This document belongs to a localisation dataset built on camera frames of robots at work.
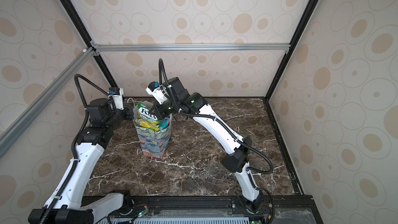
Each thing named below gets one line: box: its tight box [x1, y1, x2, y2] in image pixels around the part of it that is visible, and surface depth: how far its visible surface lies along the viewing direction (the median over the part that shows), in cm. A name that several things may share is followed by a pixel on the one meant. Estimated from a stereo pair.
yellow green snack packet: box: [136, 102, 171, 132], surface depth 71 cm
